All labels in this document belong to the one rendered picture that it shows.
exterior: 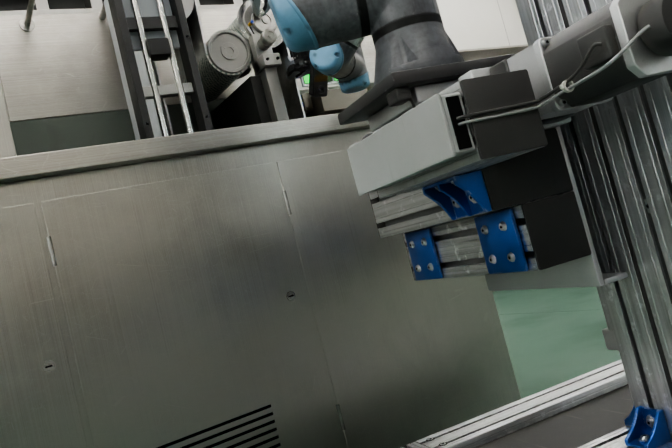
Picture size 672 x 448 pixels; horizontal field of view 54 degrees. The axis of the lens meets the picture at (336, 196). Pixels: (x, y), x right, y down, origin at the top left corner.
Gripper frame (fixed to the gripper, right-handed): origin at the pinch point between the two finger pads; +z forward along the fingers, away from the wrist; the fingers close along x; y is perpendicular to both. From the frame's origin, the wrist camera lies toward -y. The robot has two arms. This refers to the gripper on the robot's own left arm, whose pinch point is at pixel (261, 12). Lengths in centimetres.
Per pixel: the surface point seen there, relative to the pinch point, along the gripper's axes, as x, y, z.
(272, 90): 2.9, -17.2, 13.7
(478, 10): -369, 256, 138
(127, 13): 37.9, -4.7, -3.6
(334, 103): -15.5, -21.0, 17.7
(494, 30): -382, 240, 151
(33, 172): 68, -46, 6
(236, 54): 8.5, -5.0, 9.3
